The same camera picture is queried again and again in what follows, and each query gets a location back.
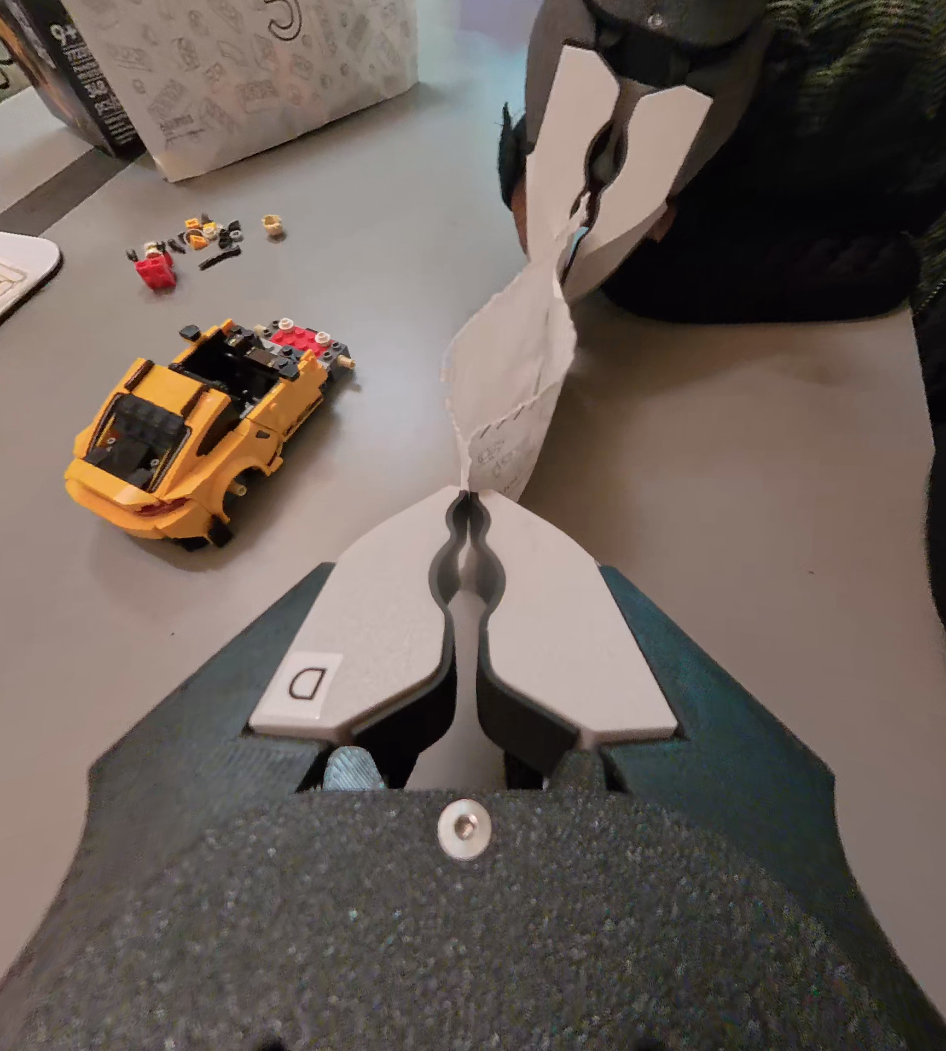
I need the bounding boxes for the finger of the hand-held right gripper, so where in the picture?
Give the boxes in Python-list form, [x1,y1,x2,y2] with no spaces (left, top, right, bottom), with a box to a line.
[524,43,630,262]
[559,84,717,307]

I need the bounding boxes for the small group of toy bricks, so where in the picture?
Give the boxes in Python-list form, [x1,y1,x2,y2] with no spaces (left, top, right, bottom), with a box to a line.
[126,213,246,262]

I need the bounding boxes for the person's right forearm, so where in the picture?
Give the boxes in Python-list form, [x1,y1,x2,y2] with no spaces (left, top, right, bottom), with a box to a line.
[719,0,946,251]

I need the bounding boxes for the torn white paper bag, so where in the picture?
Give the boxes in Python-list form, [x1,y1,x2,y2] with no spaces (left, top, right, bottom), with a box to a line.
[440,209,582,504]

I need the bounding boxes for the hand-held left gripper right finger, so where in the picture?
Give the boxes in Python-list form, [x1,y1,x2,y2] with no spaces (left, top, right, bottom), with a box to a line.
[473,490,680,778]

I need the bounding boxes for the black toy set box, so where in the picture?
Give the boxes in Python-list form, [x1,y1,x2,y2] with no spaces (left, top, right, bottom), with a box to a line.
[0,0,147,159]

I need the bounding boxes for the person's right hand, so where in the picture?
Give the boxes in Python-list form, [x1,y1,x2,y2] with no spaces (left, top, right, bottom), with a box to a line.
[506,176,533,254]

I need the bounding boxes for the full white paper bag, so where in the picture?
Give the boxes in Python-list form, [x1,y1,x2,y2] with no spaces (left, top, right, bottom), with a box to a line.
[62,0,421,184]

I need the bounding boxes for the yellow toy brick car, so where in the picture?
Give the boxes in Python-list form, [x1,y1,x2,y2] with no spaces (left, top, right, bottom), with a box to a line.
[64,316,357,553]

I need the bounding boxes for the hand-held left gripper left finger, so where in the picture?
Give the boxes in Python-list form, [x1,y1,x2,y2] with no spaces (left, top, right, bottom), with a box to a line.
[248,484,471,781]

